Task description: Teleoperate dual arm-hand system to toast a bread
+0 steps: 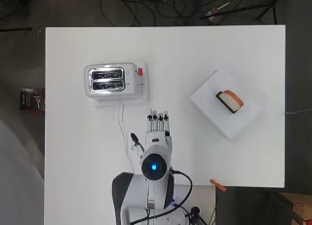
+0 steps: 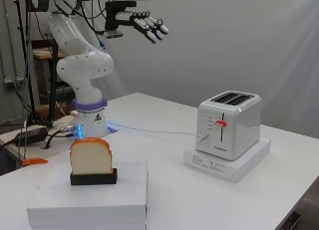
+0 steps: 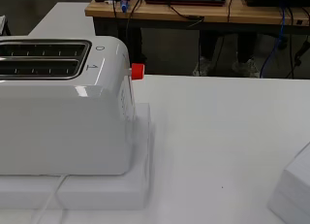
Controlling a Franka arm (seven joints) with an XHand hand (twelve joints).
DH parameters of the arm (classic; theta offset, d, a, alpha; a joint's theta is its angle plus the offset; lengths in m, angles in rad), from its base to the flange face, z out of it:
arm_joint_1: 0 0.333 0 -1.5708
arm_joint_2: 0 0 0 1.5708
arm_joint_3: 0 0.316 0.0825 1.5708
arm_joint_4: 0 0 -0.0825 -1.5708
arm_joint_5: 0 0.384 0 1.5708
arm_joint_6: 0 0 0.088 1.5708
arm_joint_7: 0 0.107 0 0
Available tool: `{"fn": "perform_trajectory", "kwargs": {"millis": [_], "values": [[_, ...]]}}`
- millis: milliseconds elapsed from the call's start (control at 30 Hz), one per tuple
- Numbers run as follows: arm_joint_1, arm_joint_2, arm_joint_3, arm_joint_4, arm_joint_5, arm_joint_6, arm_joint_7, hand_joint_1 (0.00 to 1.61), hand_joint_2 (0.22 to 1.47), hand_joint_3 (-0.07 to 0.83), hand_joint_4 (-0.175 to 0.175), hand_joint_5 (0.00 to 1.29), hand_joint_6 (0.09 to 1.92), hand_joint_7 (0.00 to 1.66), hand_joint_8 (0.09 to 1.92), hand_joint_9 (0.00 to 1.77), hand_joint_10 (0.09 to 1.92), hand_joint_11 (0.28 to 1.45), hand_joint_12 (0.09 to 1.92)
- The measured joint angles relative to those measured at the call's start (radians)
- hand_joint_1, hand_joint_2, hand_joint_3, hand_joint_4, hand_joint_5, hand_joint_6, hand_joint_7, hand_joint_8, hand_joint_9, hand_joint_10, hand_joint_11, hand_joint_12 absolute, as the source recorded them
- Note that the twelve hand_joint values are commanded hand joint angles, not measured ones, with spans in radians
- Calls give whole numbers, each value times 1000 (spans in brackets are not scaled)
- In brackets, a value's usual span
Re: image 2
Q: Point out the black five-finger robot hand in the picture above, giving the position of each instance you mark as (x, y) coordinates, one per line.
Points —
(124, 16)

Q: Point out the bread slice with orange crust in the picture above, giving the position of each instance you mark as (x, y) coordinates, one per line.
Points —
(90, 157)

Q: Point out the white seven-joint robot arm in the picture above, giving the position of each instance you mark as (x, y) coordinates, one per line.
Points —
(83, 65)

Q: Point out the wooden shelf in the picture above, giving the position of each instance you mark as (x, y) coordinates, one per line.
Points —
(41, 53)

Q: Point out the black tripod stand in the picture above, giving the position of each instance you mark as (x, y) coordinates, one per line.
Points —
(29, 74)

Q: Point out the red toaster lever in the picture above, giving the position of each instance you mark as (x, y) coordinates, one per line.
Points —
(220, 123)

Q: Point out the black power adapter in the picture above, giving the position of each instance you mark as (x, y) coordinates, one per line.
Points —
(31, 136)

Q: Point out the steel two-slot toaster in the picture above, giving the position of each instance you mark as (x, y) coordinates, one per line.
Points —
(232, 130)

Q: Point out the black block holder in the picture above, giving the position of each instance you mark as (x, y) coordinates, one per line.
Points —
(93, 180)

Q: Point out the white flat box with print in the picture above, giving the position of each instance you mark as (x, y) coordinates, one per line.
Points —
(212, 165)

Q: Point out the large white flat box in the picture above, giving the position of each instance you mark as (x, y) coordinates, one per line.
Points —
(89, 200)

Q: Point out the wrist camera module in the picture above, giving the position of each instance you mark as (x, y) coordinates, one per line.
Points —
(113, 33)

